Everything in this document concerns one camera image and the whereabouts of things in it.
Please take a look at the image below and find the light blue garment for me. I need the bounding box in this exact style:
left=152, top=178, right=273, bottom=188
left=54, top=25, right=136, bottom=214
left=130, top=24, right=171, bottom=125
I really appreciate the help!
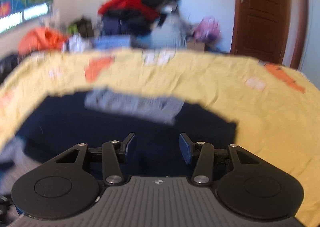
left=136, top=15, right=189, bottom=49

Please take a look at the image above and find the navy garment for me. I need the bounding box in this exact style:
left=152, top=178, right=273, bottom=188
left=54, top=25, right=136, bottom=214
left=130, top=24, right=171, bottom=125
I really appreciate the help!
left=15, top=91, right=238, bottom=182

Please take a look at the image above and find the grey knitted garment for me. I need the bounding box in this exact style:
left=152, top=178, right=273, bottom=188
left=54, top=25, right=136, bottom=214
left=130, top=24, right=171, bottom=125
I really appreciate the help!
left=84, top=89, right=184, bottom=126

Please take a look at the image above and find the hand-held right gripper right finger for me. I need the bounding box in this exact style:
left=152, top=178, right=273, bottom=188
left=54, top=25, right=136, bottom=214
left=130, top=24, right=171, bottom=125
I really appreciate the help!
left=179, top=132, right=261, bottom=188

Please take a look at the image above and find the purple cloth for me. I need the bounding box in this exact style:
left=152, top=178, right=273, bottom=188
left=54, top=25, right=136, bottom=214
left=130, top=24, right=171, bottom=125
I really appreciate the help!
left=194, top=16, right=221, bottom=42

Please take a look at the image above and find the white wardrobe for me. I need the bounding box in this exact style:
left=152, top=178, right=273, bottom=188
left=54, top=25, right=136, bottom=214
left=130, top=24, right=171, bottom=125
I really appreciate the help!
left=299, top=0, right=320, bottom=78

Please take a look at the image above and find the pile of dark clothes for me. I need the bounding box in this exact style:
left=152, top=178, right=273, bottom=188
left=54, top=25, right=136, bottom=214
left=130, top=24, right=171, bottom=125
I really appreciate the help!
left=97, top=0, right=182, bottom=48

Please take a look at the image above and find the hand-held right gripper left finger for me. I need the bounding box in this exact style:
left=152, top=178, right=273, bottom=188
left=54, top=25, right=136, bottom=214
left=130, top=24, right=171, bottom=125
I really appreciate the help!
left=55, top=132, right=136, bottom=187

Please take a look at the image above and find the brown wooden cabinet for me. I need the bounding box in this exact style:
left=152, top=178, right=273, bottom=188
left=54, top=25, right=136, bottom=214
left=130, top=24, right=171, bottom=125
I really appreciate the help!
left=229, top=0, right=308, bottom=70

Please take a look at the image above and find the yellow printed bedsheet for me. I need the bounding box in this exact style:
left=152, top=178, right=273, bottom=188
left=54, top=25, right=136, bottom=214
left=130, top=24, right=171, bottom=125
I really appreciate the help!
left=0, top=48, right=320, bottom=227

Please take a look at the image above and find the orange garment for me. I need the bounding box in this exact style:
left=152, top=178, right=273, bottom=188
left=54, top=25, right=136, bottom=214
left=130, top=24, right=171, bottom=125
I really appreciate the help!
left=18, top=28, right=68, bottom=55

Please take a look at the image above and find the blue striped cloth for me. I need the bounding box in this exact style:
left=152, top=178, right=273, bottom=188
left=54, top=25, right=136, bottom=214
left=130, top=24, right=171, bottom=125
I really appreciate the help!
left=93, top=35, right=132, bottom=50

